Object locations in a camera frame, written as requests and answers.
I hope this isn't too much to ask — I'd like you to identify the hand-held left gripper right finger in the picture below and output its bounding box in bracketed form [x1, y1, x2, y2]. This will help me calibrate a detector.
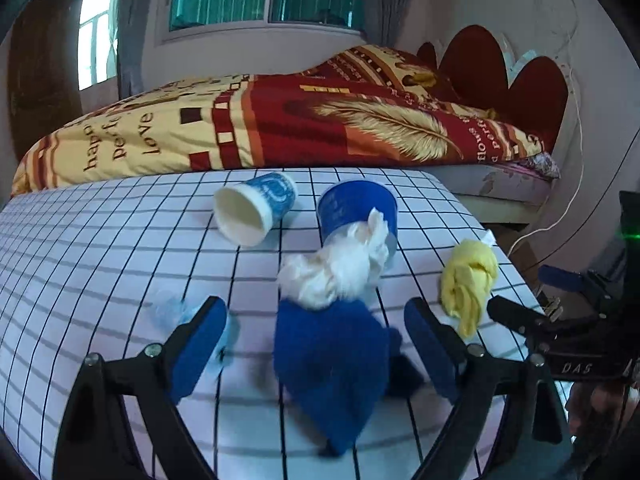
[404, 297, 573, 480]

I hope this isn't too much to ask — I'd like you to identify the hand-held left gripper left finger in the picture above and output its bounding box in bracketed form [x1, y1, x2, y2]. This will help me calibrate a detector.
[52, 296, 231, 480]

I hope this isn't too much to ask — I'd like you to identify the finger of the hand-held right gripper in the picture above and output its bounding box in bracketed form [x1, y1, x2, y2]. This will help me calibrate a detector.
[537, 264, 621, 313]
[487, 295, 601, 356]

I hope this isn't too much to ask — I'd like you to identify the clear plastic bag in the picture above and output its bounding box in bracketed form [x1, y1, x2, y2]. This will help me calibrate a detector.
[150, 292, 241, 381]

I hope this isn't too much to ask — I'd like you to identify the yellow bag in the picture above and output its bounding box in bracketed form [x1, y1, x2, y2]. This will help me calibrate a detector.
[440, 239, 499, 339]

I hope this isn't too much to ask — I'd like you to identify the blue cloth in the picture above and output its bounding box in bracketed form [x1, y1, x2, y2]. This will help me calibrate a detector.
[274, 296, 426, 456]

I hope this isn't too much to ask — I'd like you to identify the white tissue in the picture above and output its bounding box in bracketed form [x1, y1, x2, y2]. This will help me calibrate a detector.
[277, 207, 391, 311]

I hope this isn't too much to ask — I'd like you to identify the blue patterned paper cup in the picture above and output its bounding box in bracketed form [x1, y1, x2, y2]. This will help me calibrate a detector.
[214, 172, 298, 247]

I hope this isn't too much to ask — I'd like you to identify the dark blue paper cup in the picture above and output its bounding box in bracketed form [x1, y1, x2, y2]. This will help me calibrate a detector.
[317, 180, 399, 256]

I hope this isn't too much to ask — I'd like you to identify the person's right hand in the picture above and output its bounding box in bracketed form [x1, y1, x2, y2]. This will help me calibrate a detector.
[565, 377, 631, 441]

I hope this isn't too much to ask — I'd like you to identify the grey floral mattress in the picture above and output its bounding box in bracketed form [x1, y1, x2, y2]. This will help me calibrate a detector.
[435, 162, 556, 206]

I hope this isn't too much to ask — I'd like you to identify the floral pillow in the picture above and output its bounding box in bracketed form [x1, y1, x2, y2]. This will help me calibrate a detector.
[520, 152, 561, 181]

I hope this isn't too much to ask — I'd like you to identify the white black-grid tablecloth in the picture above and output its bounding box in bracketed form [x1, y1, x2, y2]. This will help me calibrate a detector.
[0, 167, 571, 480]

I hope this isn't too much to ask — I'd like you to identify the red and yellow printed blanket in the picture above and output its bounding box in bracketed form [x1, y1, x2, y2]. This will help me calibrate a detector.
[10, 44, 546, 198]

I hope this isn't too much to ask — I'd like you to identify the grey curtain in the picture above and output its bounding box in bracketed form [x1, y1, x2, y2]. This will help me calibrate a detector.
[115, 0, 161, 98]
[362, 0, 421, 48]

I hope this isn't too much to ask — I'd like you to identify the brown wooden wardrobe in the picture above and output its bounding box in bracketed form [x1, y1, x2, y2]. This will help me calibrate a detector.
[7, 0, 83, 133]

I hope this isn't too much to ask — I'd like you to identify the narrow bright window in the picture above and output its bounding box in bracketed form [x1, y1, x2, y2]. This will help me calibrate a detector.
[75, 0, 123, 92]

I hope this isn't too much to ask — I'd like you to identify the white cable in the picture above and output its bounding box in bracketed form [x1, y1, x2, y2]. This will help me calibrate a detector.
[507, 85, 586, 256]

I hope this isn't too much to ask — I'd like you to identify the bed frame with red headboard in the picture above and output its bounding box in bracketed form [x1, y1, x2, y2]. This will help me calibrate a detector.
[415, 25, 576, 226]

